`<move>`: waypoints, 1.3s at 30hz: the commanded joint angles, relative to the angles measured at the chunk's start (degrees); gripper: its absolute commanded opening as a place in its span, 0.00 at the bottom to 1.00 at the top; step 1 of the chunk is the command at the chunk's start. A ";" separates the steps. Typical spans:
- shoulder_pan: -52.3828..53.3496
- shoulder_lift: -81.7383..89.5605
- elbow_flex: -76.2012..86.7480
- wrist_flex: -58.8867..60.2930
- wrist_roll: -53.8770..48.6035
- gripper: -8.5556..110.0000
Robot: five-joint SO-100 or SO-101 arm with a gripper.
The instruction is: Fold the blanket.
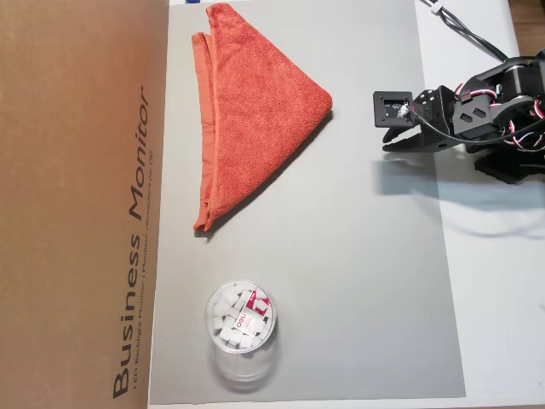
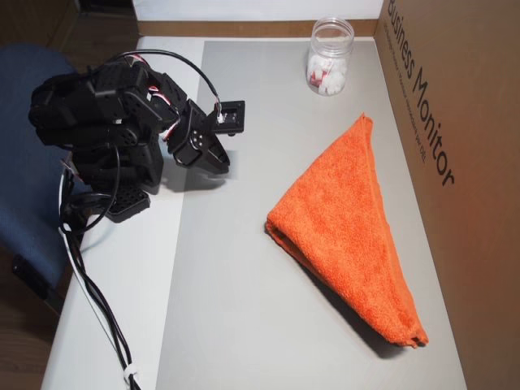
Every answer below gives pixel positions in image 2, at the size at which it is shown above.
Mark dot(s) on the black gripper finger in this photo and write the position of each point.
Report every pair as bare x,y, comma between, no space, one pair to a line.
221,150
211,160

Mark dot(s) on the orange terry towel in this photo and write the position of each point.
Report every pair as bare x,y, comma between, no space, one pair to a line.
345,243

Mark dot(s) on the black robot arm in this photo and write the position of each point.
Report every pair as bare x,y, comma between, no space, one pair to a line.
101,113

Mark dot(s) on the black grid table clamp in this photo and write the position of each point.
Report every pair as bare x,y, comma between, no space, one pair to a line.
126,205

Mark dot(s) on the clear plastic jar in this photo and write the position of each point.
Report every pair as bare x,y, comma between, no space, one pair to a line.
330,36

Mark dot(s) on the grey desk mat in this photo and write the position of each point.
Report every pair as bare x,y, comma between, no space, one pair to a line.
243,325

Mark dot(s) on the blue office chair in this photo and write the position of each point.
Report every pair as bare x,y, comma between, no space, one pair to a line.
24,183

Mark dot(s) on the brown Business Monitor cardboard box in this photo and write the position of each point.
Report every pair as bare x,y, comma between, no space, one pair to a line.
467,243

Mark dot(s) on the black square wrist camera module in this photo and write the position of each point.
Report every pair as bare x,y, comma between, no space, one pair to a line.
230,118

